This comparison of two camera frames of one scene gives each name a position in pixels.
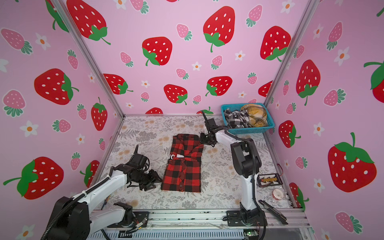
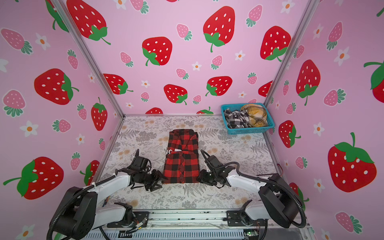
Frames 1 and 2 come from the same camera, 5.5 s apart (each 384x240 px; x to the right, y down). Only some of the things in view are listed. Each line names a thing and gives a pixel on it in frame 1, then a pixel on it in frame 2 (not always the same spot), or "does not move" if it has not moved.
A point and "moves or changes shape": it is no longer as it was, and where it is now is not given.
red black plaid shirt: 183,170 moves or changes shape
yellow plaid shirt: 257,115 does not move
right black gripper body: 205,138 → 207,177
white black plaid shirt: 237,119 does not move
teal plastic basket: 233,131 does not move
